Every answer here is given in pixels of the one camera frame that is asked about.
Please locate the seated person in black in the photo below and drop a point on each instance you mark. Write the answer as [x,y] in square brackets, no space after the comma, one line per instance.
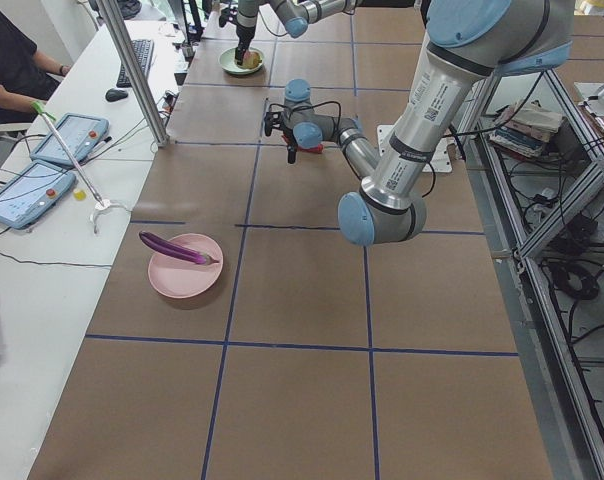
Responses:
[27,74]

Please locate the purple eggplant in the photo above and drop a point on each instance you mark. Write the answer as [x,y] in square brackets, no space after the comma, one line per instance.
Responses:
[168,248]

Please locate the red chili pepper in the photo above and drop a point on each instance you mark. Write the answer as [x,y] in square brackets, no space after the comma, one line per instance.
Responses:
[318,149]

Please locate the stack of magazines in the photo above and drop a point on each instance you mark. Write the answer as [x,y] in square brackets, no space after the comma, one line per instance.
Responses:
[525,128]

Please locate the aluminium frame post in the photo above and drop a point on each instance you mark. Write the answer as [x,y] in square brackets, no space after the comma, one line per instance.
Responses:
[118,31]

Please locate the teach pendant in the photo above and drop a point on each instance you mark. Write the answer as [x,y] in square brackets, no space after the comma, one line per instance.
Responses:
[81,134]
[34,191]

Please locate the metal rod tool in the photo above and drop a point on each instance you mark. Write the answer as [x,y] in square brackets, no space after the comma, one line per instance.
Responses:
[102,204]

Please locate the near teach pendant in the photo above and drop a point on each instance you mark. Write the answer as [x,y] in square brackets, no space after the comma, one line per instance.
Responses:
[34,191]

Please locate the pink plate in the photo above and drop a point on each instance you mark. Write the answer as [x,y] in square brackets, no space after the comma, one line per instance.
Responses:
[180,279]

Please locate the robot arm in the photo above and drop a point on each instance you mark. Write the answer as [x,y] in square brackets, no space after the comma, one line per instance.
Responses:
[296,16]
[465,42]

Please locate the green plate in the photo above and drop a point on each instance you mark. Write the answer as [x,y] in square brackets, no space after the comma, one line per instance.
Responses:
[228,63]

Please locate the black computer mouse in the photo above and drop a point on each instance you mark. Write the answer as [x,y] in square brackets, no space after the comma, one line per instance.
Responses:
[114,95]

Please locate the far teach pendant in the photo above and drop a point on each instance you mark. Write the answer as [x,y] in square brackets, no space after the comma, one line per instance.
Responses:
[81,134]

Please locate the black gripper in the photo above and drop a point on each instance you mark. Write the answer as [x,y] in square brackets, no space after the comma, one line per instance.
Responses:
[243,36]
[290,142]

